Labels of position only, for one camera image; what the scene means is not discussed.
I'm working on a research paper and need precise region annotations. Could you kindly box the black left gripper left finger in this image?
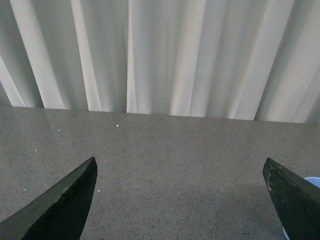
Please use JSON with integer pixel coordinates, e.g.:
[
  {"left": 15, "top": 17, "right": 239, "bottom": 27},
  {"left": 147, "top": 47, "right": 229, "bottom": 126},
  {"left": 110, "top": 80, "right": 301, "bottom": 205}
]
[{"left": 0, "top": 157, "right": 98, "bottom": 240}]

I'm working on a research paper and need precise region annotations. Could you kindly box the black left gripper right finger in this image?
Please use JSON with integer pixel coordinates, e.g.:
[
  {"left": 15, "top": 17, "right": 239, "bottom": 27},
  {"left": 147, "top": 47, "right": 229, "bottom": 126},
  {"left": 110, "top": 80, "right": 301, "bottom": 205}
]
[{"left": 262, "top": 158, "right": 320, "bottom": 240}]

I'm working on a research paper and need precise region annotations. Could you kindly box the blue cup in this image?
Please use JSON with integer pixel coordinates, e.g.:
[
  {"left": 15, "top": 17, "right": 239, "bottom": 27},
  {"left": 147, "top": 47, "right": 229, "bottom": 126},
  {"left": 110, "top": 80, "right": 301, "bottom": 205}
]
[{"left": 282, "top": 176, "right": 320, "bottom": 240}]

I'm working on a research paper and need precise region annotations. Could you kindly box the white curtain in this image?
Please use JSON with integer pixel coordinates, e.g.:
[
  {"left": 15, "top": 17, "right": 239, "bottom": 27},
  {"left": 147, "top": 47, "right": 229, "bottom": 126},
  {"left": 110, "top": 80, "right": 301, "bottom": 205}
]
[{"left": 0, "top": 0, "right": 320, "bottom": 123}]

